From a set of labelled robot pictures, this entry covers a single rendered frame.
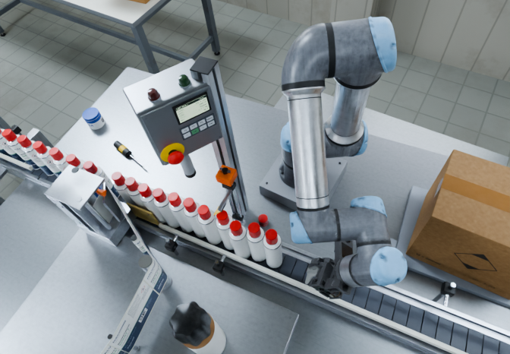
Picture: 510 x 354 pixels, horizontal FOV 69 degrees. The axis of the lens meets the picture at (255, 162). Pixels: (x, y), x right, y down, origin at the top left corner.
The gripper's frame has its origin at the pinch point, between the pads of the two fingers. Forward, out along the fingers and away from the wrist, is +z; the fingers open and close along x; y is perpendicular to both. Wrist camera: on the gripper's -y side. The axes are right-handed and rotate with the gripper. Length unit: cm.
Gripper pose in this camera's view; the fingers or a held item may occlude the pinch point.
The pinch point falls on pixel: (311, 270)
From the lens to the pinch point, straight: 113.5
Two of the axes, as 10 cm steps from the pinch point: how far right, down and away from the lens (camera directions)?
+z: -3.8, 3.4, 8.6
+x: 8.3, 5.4, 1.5
